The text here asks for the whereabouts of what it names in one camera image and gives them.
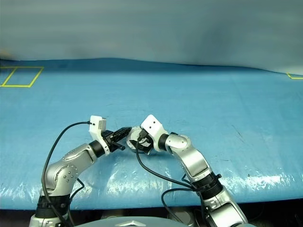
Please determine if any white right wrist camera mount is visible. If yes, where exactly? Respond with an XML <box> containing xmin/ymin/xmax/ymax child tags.
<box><xmin>140</xmin><ymin>114</ymin><xmax>170</xmax><ymax>151</ymax></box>

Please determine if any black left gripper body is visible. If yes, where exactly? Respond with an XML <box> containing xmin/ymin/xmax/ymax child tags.
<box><xmin>101</xmin><ymin>130</ymin><xmax>120</xmax><ymax>153</ymax></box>

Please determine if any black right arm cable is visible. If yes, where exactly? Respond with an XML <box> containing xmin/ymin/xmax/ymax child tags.
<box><xmin>135</xmin><ymin>139</ymin><xmax>222</xmax><ymax>224</ymax></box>

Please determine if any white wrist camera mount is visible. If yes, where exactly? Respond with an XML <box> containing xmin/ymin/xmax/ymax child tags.
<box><xmin>140</xmin><ymin>114</ymin><xmax>170</xmax><ymax>151</ymax></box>
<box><xmin>89</xmin><ymin>115</ymin><xmax>111</xmax><ymax>156</ymax></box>

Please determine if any grey robot torso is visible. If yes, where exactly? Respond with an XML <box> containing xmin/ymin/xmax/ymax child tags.
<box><xmin>79</xmin><ymin>215</ymin><xmax>182</xmax><ymax>227</ymax></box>

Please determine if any blue plastic table cover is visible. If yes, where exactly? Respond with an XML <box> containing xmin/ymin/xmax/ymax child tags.
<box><xmin>0</xmin><ymin>57</ymin><xmax>303</xmax><ymax>211</ymax></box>

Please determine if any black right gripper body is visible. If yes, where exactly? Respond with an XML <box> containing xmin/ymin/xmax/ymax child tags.
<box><xmin>141</xmin><ymin>132</ymin><xmax>155</xmax><ymax>155</ymax></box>

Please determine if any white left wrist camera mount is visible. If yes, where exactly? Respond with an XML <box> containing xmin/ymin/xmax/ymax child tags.
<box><xmin>89</xmin><ymin>115</ymin><xmax>111</xmax><ymax>156</ymax></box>

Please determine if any grey round disc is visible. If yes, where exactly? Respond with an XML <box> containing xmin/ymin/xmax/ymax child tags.
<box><xmin>167</xmin><ymin>210</ymin><xmax>193</xmax><ymax>226</ymax></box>

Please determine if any yellow tape double rectangle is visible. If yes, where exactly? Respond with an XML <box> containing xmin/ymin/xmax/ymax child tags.
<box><xmin>0</xmin><ymin>66</ymin><xmax>45</xmax><ymax>88</ymax></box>

